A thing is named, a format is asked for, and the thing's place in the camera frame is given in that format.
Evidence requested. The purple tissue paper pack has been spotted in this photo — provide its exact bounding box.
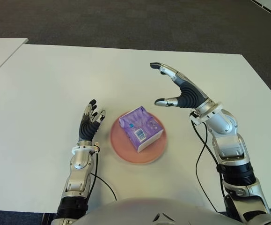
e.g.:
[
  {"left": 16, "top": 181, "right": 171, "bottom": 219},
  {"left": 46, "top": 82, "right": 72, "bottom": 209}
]
[{"left": 118, "top": 105, "right": 164, "bottom": 154}]

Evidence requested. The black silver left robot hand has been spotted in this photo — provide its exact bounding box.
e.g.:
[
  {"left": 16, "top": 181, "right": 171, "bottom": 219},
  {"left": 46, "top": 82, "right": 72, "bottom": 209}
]
[{"left": 78, "top": 99, "right": 107, "bottom": 147}]

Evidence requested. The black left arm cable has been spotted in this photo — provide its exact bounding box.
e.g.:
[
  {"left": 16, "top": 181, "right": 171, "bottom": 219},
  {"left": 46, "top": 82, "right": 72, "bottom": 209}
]
[{"left": 88, "top": 150, "right": 117, "bottom": 202}]

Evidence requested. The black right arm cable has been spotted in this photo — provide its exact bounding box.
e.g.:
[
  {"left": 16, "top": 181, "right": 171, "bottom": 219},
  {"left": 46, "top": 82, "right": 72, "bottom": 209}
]
[{"left": 190, "top": 114, "right": 220, "bottom": 214}]

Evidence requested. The round pink plate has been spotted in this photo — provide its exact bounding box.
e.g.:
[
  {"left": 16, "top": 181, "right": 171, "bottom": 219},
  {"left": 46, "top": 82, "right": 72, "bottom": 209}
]
[{"left": 110, "top": 112, "right": 168, "bottom": 165}]

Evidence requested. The grey robot torso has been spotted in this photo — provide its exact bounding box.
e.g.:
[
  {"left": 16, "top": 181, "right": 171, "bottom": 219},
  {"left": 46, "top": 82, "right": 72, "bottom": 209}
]
[{"left": 75, "top": 197, "right": 241, "bottom": 225}]

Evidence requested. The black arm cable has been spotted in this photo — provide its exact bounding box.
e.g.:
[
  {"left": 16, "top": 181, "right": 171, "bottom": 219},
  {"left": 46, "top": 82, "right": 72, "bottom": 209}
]
[
  {"left": 190, "top": 114, "right": 220, "bottom": 214},
  {"left": 88, "top": 150, "right": 117, "bottom": 202}
]

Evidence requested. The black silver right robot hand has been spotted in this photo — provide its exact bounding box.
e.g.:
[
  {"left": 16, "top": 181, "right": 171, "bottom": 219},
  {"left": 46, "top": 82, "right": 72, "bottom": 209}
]
[{"left": 150, "top": 62, "right": 217, "bottom": 111}]

